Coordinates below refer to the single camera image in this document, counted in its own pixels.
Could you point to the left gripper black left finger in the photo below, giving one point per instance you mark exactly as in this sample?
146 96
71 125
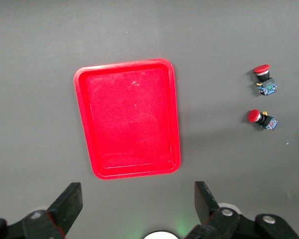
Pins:
57 214

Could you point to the red mushroom push button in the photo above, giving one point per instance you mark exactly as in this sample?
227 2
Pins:
261 69
253 116

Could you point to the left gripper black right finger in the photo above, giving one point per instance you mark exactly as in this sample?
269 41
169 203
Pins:
209 214

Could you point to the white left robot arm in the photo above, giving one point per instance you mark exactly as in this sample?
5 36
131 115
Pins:
162 235

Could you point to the red plastic tray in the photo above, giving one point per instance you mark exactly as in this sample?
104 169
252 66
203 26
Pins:
129 119

